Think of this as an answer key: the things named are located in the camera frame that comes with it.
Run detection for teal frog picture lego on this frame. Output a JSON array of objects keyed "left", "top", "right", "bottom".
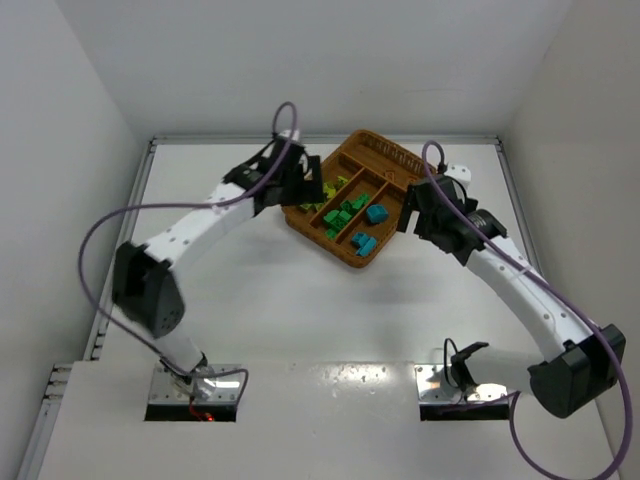
[{"left": 366, "top": 204, "right": 389, "bottom": 225}]

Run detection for green square lego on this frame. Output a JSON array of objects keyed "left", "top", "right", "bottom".
[
  {"left": 323, "top": 210, "right": 340, "bottom": 224},
  {"left": 326, "top": 229, "right": 340, "bottom": 241}
]

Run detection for teal 2x4 lego brick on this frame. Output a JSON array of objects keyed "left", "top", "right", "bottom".
[{"left": 356, "top": 237, "right": 377, "bottom": 257}]

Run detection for green 2x4 plate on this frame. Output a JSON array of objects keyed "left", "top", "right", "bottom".
[{"left": 355, "top": 193, "right": 370, "bottom": 208}]

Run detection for lime green 2x4 lego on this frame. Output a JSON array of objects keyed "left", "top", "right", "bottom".
[{"left": 323, "top": 183, "right": 337, "bottom": 201}]

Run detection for small teal square lego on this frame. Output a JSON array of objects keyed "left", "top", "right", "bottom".
[{"left": 351, "top": 232, "right": 369, "bottom": 249}]

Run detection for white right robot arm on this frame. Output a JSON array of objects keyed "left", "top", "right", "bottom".
[{"left": 397, "top": 175, "right": 626, "bottom": 419}]

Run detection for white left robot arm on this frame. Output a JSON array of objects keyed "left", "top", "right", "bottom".
[{"left": 111, "top": 130, "right": 323, "bottom": 399}]

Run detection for brown wicker divided basket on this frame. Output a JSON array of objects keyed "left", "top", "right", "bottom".
[{"left": 282, "top": 130, "right": 425, "bottom": 268}]

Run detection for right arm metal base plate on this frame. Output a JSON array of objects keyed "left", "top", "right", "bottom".
[{"left": 414, "top": 363, "right": 511, "bottom": 406}]

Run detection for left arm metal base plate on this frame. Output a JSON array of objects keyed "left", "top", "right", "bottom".
[{"left": 148, "top": 364, "right": 244, "bottom": 407}]

